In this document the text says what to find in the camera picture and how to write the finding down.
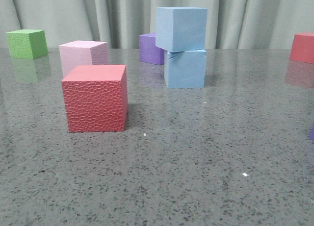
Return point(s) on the light blue cracked foam cube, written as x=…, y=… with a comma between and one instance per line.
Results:
x=185, y=69

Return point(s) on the dark purple foam cube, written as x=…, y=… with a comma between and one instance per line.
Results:
x=149, y=52

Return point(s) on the red textured foam cube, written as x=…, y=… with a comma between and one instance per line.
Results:
x=96, y=98

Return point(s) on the pink foam cube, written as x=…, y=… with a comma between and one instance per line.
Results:
x=81, y=52

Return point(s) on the grey curtain backdrop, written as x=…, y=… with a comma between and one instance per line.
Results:
x=231, y=24

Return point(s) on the green foam cube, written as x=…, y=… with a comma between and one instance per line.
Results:
x=27, y=43

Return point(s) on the light purple foam cube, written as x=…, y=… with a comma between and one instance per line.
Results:
x=312, y=133

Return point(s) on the red foam cube right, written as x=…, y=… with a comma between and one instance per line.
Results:
x=303, y=48

